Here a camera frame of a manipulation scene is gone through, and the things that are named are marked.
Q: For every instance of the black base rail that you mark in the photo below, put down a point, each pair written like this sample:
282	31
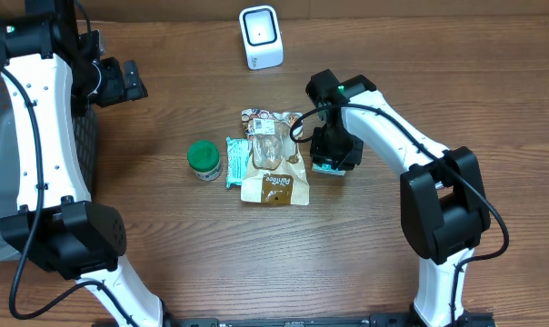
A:
302	321

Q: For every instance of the teal tissue pack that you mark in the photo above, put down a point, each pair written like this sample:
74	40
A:
326	169

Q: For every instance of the white barcode scanner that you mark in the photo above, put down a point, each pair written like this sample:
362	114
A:
262	38

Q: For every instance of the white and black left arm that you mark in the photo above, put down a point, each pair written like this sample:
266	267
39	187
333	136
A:
55	75

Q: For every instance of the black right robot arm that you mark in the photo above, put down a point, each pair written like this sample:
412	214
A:
442	217

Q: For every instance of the green lid jar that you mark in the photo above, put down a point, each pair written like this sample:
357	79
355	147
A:
204	158

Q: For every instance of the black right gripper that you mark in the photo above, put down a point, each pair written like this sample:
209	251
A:
322	153

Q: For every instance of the clear brown bread bag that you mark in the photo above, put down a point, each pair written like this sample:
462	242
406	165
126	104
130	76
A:
275	172

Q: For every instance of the teal wipes packet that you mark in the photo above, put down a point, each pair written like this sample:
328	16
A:
238	155

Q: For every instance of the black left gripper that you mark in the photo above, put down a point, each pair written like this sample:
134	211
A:
119	90

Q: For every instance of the dark grey plastic basket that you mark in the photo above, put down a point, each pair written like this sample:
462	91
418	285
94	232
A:
42	36

